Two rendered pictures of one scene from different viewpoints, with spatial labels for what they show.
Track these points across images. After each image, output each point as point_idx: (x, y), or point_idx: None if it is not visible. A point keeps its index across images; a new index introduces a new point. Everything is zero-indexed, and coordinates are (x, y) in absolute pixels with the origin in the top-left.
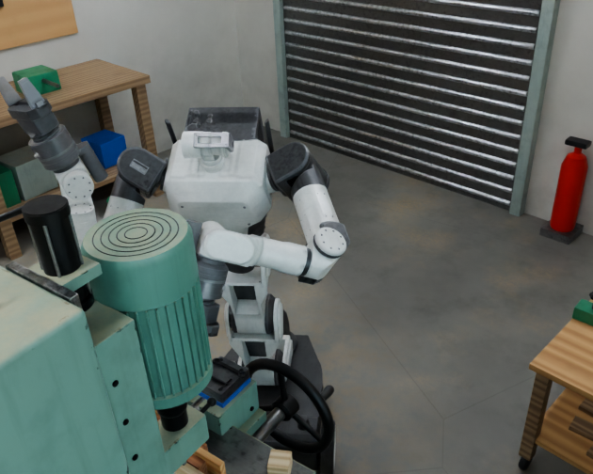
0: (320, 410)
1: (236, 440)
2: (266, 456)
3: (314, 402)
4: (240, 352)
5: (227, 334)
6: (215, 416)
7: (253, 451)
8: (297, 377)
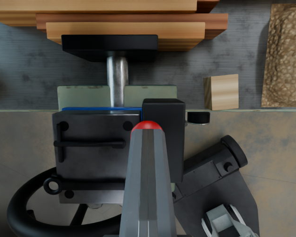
0: (12, 201)
1: (50, 91)
2: None
3: (13, 209)
4: (237, 225)
5: (257, 236)
6: (66, 85)
7: (15, 89)
8: (27, 234)
